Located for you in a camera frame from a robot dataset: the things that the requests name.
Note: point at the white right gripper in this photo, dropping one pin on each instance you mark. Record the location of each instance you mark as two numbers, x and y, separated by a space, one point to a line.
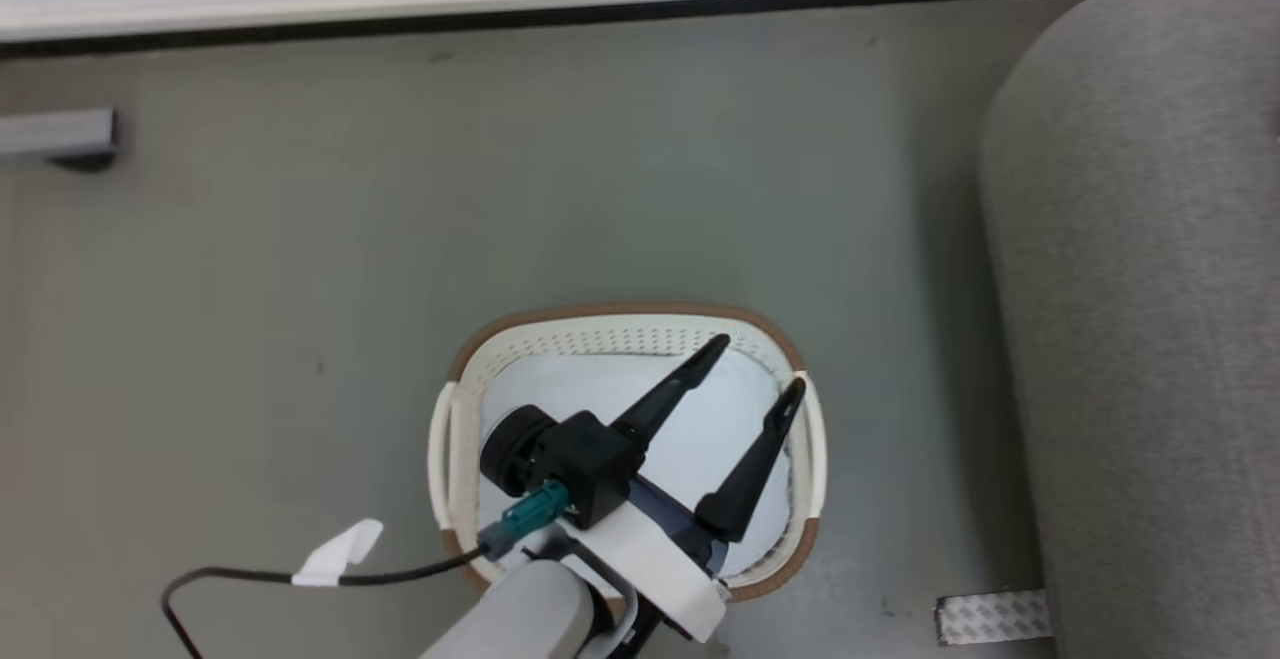
650 559

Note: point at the grey metal bar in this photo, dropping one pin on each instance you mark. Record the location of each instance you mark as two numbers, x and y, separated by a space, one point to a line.
55 132

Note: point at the white tape label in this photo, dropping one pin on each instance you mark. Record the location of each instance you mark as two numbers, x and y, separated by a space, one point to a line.
340 551

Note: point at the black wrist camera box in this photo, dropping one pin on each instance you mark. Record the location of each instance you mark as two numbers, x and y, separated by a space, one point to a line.
575 459

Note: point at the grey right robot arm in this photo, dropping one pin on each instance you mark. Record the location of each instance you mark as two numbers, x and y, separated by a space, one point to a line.
520 614

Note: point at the light grey fabric sofa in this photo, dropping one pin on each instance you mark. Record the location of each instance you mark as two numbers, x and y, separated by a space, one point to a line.
1150 289

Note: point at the white laundry basket brown rim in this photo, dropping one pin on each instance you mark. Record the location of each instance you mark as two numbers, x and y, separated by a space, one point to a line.
600 339

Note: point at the dark baseboard strip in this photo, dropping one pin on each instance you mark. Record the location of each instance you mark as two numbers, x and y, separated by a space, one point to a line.
600 15

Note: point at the patterned metal floor plate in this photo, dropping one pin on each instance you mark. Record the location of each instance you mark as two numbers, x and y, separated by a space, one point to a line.
992 617

